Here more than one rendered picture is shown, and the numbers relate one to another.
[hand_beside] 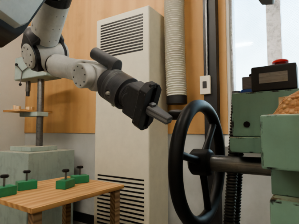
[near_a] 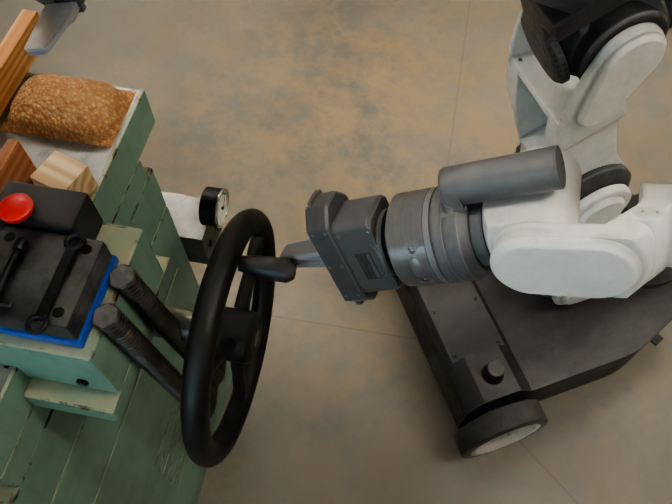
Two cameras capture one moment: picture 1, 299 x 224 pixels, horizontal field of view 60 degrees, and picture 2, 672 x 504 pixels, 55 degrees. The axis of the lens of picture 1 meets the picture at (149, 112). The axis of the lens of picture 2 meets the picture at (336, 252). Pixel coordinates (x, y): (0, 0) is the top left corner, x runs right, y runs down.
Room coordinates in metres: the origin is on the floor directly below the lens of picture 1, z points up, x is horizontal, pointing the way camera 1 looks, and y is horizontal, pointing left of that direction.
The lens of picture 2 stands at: (0.92, -0.13, 1.49)
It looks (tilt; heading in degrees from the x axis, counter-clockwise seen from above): 60 degrees down; 157
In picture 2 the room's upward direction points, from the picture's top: straight up
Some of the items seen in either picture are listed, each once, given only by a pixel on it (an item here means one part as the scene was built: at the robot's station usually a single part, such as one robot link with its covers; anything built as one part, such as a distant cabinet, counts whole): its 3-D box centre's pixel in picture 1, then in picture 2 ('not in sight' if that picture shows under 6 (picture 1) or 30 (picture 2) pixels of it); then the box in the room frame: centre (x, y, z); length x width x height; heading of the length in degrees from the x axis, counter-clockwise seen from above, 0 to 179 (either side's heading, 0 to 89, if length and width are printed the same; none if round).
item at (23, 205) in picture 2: (280, 62); (15, 208); (0.51, -0.26, 1.02); 0.03 x 0.03 x 0.01
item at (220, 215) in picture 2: not in sight; (212, 209); (0.32, -0.09, 0.65); 0.06 x 0.04 x 0.08; 147
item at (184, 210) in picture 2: not in sight; (179, 226); (0.28, -0.14, 0.58); 0.12 x 0.08 x 0.08; 57
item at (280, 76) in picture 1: (269, 81); (43, 259); (0.55, -0.26, 0.99); 0.13 x 0.11 x 0.06; 147
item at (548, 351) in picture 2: not in sight; (552, 273); (0.45, 0.60, 0.19); 0.64 x 0.52 x 0.33; 87
